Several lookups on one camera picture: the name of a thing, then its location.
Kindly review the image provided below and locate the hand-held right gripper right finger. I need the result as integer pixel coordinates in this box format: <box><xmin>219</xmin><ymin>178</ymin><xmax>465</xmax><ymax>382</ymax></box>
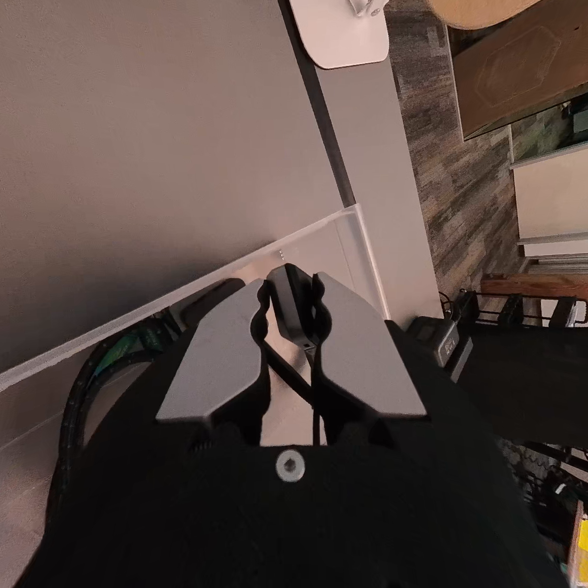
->
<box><xmin>311</xmin><ymin>272</ymin><xmax>427</xmax><ymax>445</ymax></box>

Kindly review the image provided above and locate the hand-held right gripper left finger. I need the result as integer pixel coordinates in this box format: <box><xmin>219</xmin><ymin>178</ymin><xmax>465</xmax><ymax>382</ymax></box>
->
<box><xmin>155</xmin><ymin>278</ymin><xmax>273</xmax><ymax>445</ymax></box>

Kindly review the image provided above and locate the small black adapter box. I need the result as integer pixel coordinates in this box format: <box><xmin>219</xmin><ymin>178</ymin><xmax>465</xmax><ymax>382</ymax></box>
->
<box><xmin>266</xmin><ymin>263</ymin><xmax>322</xmax><ymax>352</ymax></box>

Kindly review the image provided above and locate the clear plastic bin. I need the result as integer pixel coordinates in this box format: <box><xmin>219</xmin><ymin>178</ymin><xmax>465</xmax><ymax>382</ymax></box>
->
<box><xmin>0</xmin><ymin>204</ymin><xmax>389</xmax><ymax>455</ymax></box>

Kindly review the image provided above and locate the braided hdmi cable green plug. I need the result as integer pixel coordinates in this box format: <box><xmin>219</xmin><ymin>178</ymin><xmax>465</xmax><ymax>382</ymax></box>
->
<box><xmin>48</xmin><ymin>317</ymin><xmax>184</xmax><ymax>529</ymax></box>

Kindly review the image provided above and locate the black device with grey panel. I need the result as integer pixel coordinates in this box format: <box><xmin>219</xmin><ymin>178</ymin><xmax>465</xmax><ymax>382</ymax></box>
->
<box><xmin>406</xmin><ymin>316</ymin><xmax>474</xmax><ymax>383</ymax></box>

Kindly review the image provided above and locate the white panel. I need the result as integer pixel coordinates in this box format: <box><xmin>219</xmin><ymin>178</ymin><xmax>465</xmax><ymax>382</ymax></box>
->
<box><xmin>510</xmin><ymin>142</ymin><xmax>588</xmax><ymax>258</ymax></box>

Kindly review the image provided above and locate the yellow box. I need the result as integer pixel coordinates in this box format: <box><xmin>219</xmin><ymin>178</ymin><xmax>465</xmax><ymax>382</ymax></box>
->
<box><xmin>570</xmin><ymin>505</ymin><xmax>588</xmax><ymax>579</ymax></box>

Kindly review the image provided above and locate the cardboard box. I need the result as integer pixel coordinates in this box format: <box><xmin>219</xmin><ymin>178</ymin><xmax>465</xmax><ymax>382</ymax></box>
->
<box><xmin>448</xmin><ymin>0</ymin><xmax>588</xmax><ymax>141</ymax></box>

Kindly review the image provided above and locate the white stand base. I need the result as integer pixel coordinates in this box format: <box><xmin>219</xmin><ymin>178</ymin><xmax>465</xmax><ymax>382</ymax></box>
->
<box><xmin>288</xmin><ymin>0</ymin><xmax>390</xmax><ymax>70</ymax></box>

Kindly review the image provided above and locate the black wire cart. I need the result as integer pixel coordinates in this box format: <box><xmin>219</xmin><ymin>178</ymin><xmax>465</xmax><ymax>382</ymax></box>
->
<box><xmin>439</xmin><ymin>287</ymin><xmax>588</xmax><ymax>465</ymax></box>

